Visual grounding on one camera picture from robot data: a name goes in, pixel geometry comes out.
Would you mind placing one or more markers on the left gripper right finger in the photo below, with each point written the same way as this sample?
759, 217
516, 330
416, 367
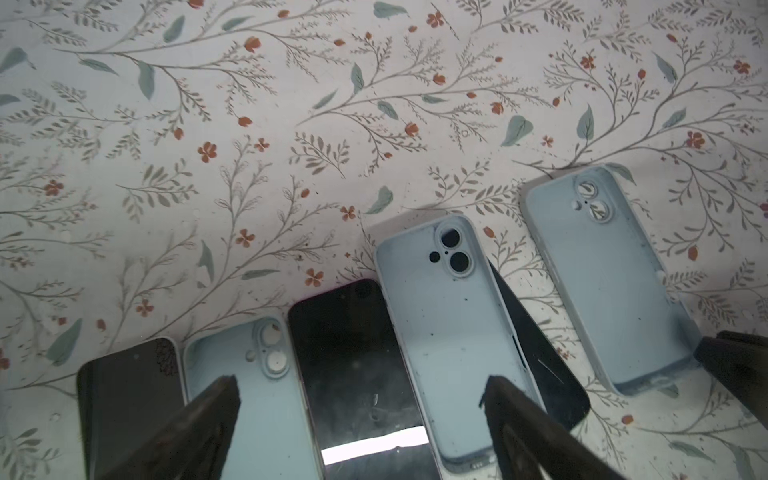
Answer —
529, 444

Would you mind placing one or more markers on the light blue phone case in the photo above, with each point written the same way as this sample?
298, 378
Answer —
636, 335
454, 331
272, 436

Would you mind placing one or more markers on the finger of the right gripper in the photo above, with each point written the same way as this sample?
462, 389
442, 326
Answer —
739, 362

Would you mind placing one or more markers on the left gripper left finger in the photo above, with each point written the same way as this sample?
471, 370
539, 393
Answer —
194, 444

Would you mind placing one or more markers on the black phone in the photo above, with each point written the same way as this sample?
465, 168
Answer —
563, 396
124, 398
365, 416

